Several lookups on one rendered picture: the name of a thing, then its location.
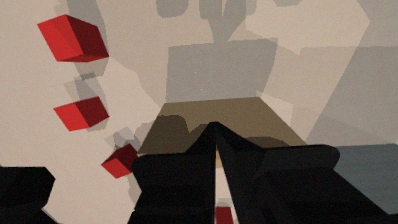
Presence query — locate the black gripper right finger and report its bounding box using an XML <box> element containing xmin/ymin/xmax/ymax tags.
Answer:
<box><xmin>214</xmin><ymin>121</ymin><xmax>340</xmax><ymax>224</ymax></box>

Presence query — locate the red block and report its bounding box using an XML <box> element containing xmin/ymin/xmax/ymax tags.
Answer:
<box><xmin>53</xmin><ymin>96</ymin><xmax>109</xmax><ymax>131</ymax></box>
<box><xmin>102</xmin><ymin>143</ymin><xmax>138</xmax><ymax>179</ymax></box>
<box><xmin>37</xmin><ymin>14</ymin><xmax>109</xmax><ymax>63</ymax></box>
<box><xmin>215</xmin><ymin>206</ymin><xmax>234</xmax><ymax>224</ymax></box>

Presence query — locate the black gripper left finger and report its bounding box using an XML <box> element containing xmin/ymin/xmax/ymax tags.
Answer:
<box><xmin>131</xmin><ymin>122</ymin><xmax>216</xmax><ymax>224</ymax></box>

